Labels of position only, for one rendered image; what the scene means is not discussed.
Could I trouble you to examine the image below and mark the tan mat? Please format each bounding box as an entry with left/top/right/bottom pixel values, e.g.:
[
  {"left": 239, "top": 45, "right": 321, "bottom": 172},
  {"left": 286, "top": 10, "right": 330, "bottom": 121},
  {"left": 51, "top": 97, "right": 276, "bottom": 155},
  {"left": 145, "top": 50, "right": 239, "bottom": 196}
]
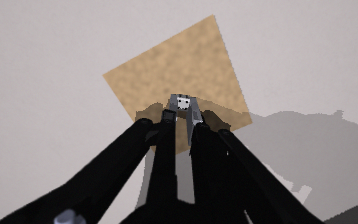
[{"left": 103, "top": 14, "right": 253, "bottom": 155}]

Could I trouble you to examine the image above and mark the white die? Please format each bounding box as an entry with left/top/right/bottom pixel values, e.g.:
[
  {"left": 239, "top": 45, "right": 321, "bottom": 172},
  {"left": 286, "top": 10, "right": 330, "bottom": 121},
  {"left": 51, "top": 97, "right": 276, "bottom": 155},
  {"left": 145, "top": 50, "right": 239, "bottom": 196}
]
[{"left": 177, "top": 94, "right": 190, "bottom": 112}]

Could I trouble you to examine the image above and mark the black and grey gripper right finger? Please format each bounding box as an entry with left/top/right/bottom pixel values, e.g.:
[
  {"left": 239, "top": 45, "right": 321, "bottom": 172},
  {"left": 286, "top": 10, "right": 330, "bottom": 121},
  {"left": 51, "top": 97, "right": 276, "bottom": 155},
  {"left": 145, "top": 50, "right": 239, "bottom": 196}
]
[{"left": 186, "top": 97, "right": 325, "bottom": 224}]

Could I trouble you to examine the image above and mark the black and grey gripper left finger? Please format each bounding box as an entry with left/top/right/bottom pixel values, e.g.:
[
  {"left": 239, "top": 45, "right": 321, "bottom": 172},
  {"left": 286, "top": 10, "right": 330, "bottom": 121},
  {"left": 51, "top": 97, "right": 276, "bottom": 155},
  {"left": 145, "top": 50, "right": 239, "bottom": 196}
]
[{"left": 0, "top": 94, "right": 178, "bottom": 224}]

